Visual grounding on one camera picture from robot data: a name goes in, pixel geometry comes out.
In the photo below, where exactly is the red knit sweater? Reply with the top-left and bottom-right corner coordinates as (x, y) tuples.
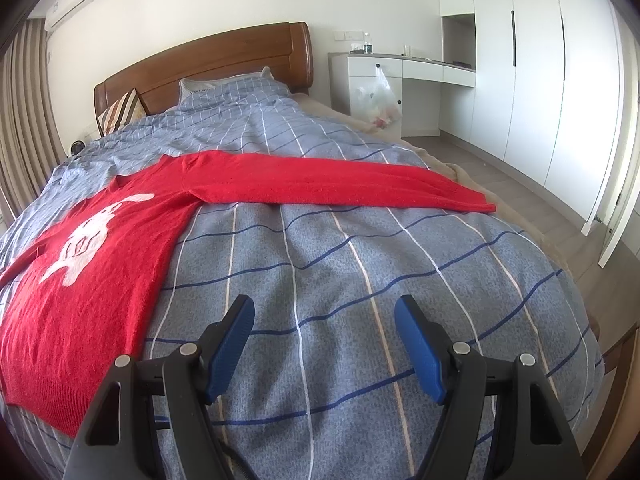
(1, 151), (494, 436)

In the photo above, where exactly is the blue plaid duvet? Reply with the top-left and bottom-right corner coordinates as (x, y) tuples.
(1, 77), (603, 479)

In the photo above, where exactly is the small black alarm clock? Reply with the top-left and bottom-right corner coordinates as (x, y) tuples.
(70, 140), (86, 156)

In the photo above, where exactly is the beige curtain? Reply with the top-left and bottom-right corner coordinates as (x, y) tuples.
(1, 18), (65, 217)

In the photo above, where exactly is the striped brown pillow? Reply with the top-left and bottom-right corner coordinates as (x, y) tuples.
(98, 89), (148, 136)

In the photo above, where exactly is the white pillow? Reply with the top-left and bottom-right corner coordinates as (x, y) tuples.
(179, 66), (273, 103)

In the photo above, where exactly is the white plastic bag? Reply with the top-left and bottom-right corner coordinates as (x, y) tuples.
(352, 64), (402, 129)

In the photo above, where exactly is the white wardrobe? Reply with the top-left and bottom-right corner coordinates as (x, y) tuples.
(439, 0), (639, 263)

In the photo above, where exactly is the white desk cabinet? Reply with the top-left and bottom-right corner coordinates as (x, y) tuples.
(328, 52), (476, 139)

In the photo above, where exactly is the wooden headboard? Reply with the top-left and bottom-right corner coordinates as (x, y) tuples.
(93, 22), (314, 116)

